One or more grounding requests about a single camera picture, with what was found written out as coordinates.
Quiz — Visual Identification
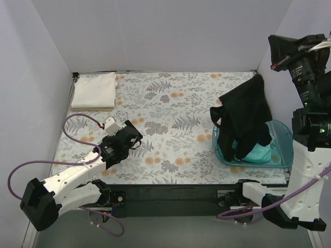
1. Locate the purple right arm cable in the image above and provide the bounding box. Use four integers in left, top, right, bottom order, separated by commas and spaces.
216, 164, 331, 220

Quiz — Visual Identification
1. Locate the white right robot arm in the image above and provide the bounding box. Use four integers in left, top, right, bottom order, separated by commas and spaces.
234, 34, 330, 231

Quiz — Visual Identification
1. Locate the folded white t-shirt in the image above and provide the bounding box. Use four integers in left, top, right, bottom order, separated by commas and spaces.
71, 72, 118, 109

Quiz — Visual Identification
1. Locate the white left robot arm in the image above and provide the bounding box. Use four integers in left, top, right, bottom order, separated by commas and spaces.
20, 118, 143, 231

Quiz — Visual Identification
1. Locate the floral patterned table mat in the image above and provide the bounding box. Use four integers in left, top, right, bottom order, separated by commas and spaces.
50, 72, 286, 184

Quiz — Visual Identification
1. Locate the teal plastic basket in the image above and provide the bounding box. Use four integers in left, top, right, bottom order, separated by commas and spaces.
212, 120, 294, 169

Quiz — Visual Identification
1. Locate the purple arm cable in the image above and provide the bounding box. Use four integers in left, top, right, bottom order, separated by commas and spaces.
7, 113, 125, 237
216, 164, 331, 220

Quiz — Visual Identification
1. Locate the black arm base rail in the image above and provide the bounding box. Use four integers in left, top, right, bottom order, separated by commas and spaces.
109, 184, 237, 218

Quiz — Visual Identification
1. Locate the teal t-shirt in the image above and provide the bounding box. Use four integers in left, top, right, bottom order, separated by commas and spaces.
232, 140, 271, 163

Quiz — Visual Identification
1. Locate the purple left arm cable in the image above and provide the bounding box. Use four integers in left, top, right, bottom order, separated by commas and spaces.
7, 113, 125, 237

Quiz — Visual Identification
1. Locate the brown cardboard board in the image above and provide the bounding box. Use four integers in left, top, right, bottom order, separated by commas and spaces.
69, 106, 113, 112

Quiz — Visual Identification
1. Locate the black t-shirt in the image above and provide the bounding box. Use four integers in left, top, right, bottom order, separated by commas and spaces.
209, 74, 272, 162

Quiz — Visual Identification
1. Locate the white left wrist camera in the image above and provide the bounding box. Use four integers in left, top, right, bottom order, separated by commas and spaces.
103, 117, 123, 136

